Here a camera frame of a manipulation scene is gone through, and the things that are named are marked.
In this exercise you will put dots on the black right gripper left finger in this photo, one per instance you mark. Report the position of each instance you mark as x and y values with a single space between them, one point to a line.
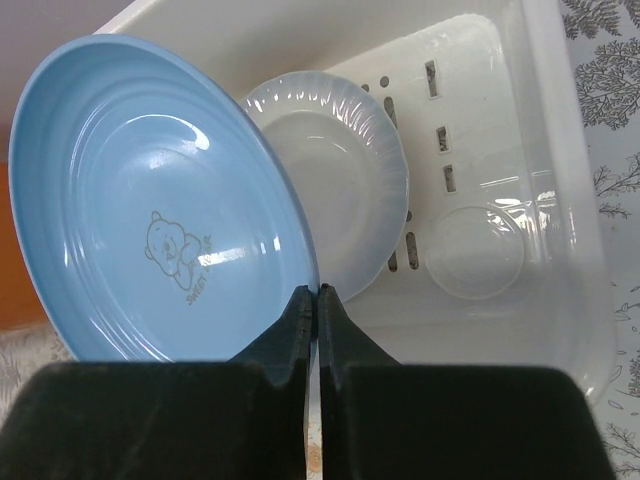
240 419

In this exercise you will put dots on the floral patterned table mat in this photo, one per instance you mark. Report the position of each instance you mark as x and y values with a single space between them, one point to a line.
602 41

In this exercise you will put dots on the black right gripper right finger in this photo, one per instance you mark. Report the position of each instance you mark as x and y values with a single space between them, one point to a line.
385 420

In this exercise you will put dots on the orange plastic tub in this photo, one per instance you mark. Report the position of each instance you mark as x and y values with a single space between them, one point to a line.
20 306

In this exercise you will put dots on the light blue plate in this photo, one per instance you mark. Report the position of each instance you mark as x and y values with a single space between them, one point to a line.
155 221

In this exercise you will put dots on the white ribbed deep plate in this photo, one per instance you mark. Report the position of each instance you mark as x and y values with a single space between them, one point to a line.
344 157

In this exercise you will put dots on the white plastic bin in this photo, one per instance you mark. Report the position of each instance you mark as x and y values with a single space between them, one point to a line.
501 260

